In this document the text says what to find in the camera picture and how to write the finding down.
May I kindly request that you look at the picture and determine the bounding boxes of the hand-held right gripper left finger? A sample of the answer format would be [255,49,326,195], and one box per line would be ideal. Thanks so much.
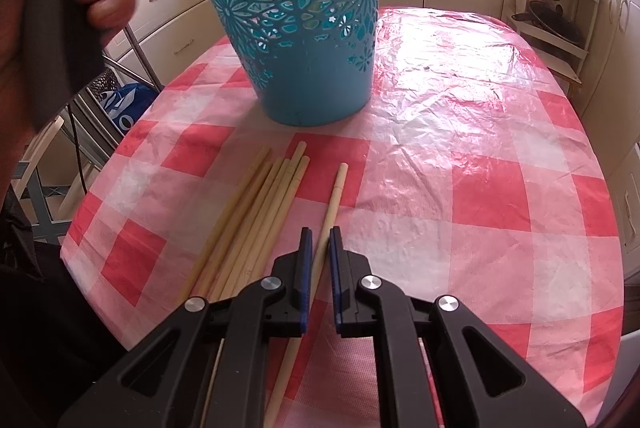
[57,227,314,428]

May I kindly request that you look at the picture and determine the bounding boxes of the person's dark clothing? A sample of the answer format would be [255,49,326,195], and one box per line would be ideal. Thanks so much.
[0,188,128,428]

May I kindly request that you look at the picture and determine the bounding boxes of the cream drawer cabinet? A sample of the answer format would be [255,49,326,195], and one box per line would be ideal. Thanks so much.
[102,0,222,90]

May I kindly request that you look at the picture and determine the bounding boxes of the bundle of bamboo chopsticks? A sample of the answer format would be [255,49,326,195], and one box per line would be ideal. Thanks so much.
[178,141,311,428]

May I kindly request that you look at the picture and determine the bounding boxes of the blue white bag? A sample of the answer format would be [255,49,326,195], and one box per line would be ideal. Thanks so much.
[97,83,153,135]

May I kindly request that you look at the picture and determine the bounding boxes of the thin metal rod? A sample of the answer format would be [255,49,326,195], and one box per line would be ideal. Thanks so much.
[102,50,152,108]

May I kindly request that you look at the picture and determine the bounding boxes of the single bamboo chopstick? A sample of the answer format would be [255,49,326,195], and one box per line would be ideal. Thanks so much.
[263,163,349,428]

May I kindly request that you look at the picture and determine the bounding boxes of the white storage rack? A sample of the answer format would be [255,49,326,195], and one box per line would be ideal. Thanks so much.
[509,0,602,85]

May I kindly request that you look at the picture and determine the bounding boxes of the dark pan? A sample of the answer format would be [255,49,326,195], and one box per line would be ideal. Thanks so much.
[512,0,584,45]

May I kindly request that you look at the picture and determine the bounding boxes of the grey metal rack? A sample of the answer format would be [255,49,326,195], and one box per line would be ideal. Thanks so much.
[10,73,121,245]

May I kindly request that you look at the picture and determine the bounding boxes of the red white checked tablecloth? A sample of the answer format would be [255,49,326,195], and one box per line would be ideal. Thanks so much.
[60,6,627,428]

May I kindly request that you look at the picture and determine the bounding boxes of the cream side base cabinets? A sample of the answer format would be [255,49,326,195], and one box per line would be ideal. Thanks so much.
[565,0,640,259]

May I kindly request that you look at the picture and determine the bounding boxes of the blue cutout plastic basket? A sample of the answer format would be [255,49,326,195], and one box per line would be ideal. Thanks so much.
[182,0,382,127]

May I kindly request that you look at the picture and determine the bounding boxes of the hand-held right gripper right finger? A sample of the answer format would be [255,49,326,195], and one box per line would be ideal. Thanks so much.
[328,227,587,428]

